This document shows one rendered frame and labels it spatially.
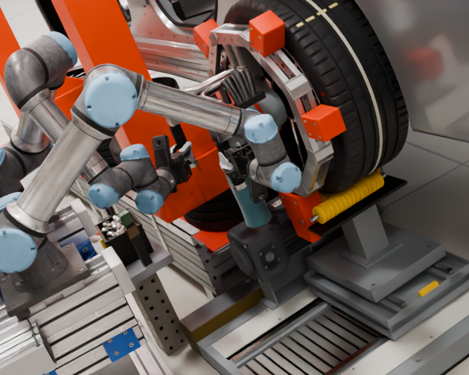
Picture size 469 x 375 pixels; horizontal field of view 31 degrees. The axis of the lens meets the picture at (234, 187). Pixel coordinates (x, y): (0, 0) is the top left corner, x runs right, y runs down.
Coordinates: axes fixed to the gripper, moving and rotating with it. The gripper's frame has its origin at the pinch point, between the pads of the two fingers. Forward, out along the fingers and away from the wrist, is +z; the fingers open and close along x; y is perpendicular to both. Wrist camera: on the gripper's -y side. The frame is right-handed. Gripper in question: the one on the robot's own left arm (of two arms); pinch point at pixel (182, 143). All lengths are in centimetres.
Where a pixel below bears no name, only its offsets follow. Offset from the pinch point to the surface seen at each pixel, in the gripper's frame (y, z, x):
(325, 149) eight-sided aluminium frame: 7, -14, 48
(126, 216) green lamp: 17.9, -5.4, -26.8
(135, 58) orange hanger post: -25.9, 18.5, -12.8
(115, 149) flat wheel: 33, 104, -88
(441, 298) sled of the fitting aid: 70, -3, 63
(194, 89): -17.6, -5.4, 13.7
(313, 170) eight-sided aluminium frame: 12.4, -13.6, 42.4
